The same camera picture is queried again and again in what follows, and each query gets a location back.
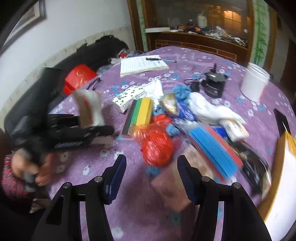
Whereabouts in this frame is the wooden sideboard cabinet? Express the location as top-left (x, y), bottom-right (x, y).
top-left (127, 1), bottom-right (278, 70)

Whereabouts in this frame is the multicolour sponge pack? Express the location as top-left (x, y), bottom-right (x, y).
top-left (121, 97), bottom-right (154, 137)

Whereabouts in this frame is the blue red sponge pack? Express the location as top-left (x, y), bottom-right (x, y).
top-left (189, 126), bottom-right (243, 180)

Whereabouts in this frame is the red gift box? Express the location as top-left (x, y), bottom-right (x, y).
top-left (63, 64), bottom-right (97, 96)

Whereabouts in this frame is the purple floral tablecloth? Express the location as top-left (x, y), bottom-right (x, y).
top-left (47, 45), bottom-right (296, 241)

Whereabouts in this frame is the black bag on chair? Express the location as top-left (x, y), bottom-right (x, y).
top-left (4, 35), bottom-right (128, 136)

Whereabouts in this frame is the black patterned pouch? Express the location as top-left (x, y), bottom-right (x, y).
top-left (230, 142), bottom-right (272, 200)

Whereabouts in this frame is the white boxed tissue pack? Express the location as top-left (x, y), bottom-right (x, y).
top-left (219, 120), bottom-right (249, 142)

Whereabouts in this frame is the white plastic jar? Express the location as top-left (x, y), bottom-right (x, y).
top-left (240, 62), bottom-right (270, 102)

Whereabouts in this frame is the black smartphone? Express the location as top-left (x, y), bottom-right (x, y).
top-left (273, 108), bottom-right (291, 136)

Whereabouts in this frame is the black electric motor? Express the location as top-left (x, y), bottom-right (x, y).
top-left (202, 63), bottom-right (228, 98)

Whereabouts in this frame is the blue knitted cloth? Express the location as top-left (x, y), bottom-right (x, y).
top-left (172, 84), bottom-right (191, 101)

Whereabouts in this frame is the person's left hand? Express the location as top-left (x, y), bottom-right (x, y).
top-left (11, 149), bottom-right (55, 186)

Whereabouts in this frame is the grey pouch red text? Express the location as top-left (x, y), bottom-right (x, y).
top-left (72, 89), bottom-right (105, 128)

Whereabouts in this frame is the red mesh plastic bag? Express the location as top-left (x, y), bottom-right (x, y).
top-left (129, 123), bottom-right (174, 167)

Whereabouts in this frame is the open white notebook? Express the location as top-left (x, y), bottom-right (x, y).
top-left (120, 55), bottom-right (169, 77)

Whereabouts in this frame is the black pen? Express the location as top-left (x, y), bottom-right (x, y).
top-left (145, 58), bottom-right (177, 63)

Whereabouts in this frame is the blue Vinda tissue pack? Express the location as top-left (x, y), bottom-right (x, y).
top-left (173, 99), bottom-right (198, 124)

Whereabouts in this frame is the pink tissue pack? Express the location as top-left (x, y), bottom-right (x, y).
top-left (150, 144), bottom-right (215, 212)

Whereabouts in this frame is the white patterned tissue pack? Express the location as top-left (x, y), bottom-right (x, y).
top-left (112, 85), bottom-right (147, 113)

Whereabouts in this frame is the yellow taped white box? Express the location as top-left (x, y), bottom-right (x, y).
top-left (258, 132), bottom-right (295, 240)

